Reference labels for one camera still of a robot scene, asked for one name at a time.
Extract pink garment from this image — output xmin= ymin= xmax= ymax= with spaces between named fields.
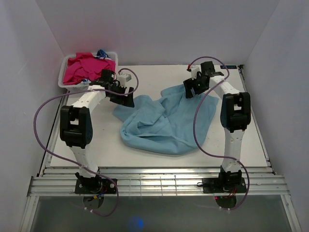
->
xmin=62 ymin=52 xmax=116 ymax=86

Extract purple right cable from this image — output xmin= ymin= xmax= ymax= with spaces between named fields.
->
xmin=188 ymin=56 xmax=250 ymax=210

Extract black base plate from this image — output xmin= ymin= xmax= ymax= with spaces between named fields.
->
xmin=202 ymin=178 xmax=247 ymax=193
xmin=74 ymin=179 xmax=116 ymax=194

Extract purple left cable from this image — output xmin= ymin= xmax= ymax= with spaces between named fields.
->
xmin=34 ymin=68 xmax=140 ymax=217

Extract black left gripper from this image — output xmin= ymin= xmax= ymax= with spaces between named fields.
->
xmin=108 ymin=83 xmax=135 ymax=108

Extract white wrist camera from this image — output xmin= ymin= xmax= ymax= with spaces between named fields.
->
xmin=187 ymin=66 xmax=200 ymax=80
xmin=117 ymin=72 xmax=132 ymax=87

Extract purple cable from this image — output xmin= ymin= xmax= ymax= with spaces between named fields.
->
xmin=34 ymin=68 xmax=140 ymax=217
xmin=188 ymin=56 xmax=250 ymax=210

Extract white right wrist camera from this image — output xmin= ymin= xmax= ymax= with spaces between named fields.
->
xmin=187 ymin=66 xmax=200 ymax=80

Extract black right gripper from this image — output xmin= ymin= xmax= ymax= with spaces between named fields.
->
xmin=183 ymin=73 xmax=210 ymax=98

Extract aluminium rail frame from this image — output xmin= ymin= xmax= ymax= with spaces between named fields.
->
xmin=20 ymin=166 xmax=301 ymax=232

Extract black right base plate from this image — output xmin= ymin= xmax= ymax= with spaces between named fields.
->
xmin=202 ymin=178 xmax=247 ymax=193

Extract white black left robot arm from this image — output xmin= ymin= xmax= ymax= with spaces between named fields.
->
xmin=60 ymin=69 xmax=135 ymax=193

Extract light blue trousers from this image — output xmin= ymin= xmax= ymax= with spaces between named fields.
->
xmin=113 ymin=85 xmax=219 ymax=155

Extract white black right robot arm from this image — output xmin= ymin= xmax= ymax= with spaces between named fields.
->
xmin=183 ymin=61 xmax=251 ymax=194

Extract white plastic laundry basket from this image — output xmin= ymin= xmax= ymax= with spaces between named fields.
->
xmin=58 ymin=50 xmax=118 ymax=92

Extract dark table label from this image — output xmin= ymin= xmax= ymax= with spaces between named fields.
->
xmin=220 ymin=65 xmax=237 ymax=70

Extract blue white patterned garment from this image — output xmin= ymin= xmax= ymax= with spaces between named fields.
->
xmin=94 ymin=49 xmax=112 ymax=60

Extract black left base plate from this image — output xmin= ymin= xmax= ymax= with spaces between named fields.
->
xmin=74 ymin=179 xmax=116 ymax=194

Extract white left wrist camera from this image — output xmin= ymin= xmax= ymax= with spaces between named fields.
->
xmin=117 ymin=72 xmax=132 ymax=87

